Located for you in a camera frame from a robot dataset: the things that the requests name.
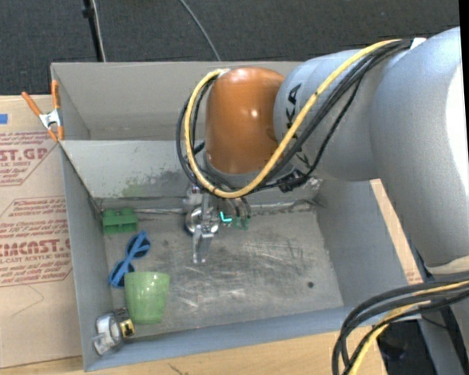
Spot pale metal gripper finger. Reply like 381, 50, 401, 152
189, 229, 205, 265
200, 230, 217, 265

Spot grey metal bin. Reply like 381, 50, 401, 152
49, 38, 415, 373

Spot blue sunglasses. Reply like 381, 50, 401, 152
104, 229, 155, 289

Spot green plastic cup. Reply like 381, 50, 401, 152
123, 269, 174, 326

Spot green toy brick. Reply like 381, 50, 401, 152
101, 206, 140, 236

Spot silver and yellow tape measure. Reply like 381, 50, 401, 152
89, 306, 138, 357

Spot brown cardboard board red print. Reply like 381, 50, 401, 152
0, 89, 85, 369

